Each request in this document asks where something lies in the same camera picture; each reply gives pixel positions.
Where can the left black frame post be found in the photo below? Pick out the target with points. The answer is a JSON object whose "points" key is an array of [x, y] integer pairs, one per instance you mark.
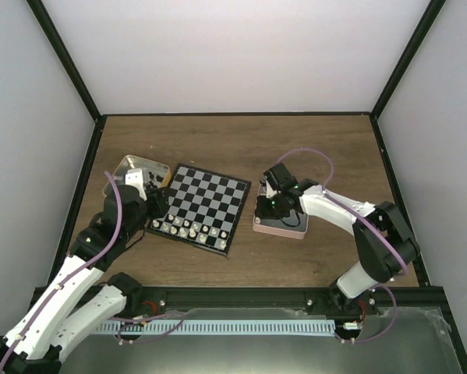
{"points": [[49, 29]]}

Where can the pink tin tray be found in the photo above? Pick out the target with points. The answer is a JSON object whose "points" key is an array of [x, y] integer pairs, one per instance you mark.
{"points": [[295, 226]]}

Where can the right black frame post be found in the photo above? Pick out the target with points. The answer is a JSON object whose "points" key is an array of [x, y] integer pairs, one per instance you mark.
{"points": [[420, 32]]}

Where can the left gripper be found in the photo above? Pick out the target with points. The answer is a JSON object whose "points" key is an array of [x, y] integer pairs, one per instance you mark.
{"points": [[160, 204]]}

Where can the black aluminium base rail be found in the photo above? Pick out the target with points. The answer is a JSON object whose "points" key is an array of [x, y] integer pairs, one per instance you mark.
{"points": [[315, 301]]}

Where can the black and silver chessboard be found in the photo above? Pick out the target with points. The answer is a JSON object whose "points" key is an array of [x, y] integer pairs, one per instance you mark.
{"points": [[206, 198]]}

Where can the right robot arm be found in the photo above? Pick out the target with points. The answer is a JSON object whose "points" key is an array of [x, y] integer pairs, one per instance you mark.
{"points": [[385, 243]]}

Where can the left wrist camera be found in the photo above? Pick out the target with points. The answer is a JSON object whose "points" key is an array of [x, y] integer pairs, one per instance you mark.
{"points": [[135, 178]]}

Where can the black chess pieces pile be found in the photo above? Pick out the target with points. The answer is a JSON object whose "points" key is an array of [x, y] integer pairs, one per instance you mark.
{"points": [[153, 181]]}

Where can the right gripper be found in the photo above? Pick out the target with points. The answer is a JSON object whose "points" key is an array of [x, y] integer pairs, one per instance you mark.
{"points": [[263, 212]]}

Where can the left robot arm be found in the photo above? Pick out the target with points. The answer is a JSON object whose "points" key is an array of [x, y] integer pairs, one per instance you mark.
{"points": [[42, 339]]}

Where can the black frame post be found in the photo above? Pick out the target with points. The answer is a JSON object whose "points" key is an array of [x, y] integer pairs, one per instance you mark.
{"points": [[49, 29], [420, 32]]}

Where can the blue slotted cable duct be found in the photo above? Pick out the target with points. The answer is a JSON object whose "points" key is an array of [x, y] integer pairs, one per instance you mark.
{"points": [[310, 327]]}

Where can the yellow tin tray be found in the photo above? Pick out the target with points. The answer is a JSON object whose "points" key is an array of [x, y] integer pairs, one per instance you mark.
{"points": [[130, 162]]}

